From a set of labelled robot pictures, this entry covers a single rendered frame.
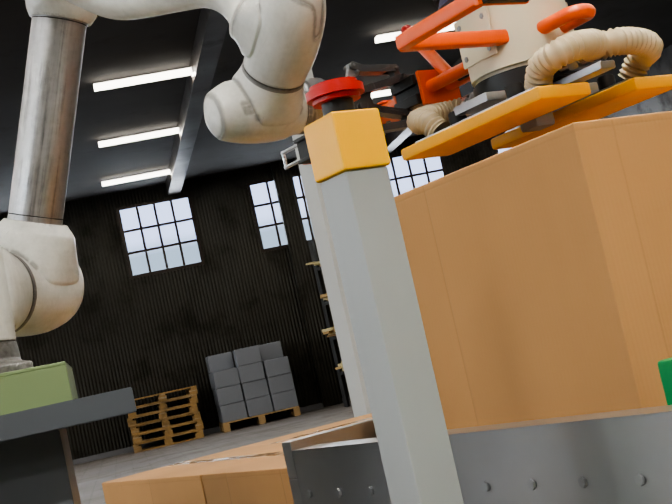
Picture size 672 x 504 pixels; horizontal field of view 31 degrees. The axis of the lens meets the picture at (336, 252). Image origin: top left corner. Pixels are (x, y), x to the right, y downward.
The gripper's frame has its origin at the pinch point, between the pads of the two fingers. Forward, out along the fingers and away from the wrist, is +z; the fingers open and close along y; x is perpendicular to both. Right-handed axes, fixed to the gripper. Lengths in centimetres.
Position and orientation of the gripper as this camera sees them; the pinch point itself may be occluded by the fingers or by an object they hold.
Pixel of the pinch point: (420, 95)
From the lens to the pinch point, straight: 214.5
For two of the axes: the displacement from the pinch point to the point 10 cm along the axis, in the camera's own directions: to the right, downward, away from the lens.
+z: 8.3, -1.4, 5.4
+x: 5.1, -1.9, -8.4
